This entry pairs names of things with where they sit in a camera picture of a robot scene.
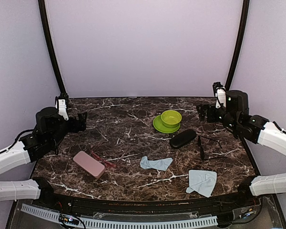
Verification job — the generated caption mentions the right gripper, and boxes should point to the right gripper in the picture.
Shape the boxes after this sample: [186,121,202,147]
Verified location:
[197,103,239,132]

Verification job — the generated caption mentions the pink glasses case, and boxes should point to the pink glasses case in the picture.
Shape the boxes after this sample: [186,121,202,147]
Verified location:
[73,151,106,179]

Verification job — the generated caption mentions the blue cleaning cloth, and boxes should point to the blue cleaning cloth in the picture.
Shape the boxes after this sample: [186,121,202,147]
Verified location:
[186,170,217,198]
[140,156,173,171]

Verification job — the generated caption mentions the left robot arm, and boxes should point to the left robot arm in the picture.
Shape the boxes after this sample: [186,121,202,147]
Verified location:
[0,107,88,208]

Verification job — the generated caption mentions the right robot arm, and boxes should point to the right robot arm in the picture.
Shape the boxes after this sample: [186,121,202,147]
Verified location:
[196,87,286,207]

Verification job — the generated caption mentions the pink sunglasses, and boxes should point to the pink sunglasses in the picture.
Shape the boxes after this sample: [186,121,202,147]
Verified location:
[91,151,116,168]

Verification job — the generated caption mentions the black sunglasses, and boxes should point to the black sunglasses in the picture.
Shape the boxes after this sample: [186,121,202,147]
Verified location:
[198,135,226,161]

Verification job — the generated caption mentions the green bowl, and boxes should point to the green bowl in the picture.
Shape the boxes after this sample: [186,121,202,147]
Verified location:
[161,110,182,128]

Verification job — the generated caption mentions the black glasses case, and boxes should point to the black glasses case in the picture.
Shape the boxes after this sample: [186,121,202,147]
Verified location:
[169,129,197,149]

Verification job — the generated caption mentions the green plate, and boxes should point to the green plate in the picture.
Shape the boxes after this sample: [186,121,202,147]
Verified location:
[153,115,181,134]

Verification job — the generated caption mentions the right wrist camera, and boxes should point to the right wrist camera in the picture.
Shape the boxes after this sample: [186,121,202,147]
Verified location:
[213,82,226,108]

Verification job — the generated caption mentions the right black frame post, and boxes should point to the right black frame post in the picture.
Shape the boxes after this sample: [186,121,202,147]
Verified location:
[225,0,250,90]

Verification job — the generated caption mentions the black frame post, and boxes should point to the black frame post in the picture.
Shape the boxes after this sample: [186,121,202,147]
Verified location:
[225,0,250,90]
[38,0,67,94]

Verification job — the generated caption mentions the black table front rail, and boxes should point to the black table front rail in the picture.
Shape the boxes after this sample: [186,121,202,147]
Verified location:
[32,192,261,216]

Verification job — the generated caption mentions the left black frame post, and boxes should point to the left black frame post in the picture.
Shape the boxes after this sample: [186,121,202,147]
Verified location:
[38,0,67,94]

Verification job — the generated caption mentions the white slotted cable duct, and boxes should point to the white slotted cable duct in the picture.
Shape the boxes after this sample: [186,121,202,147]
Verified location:
[20,204,218,229]

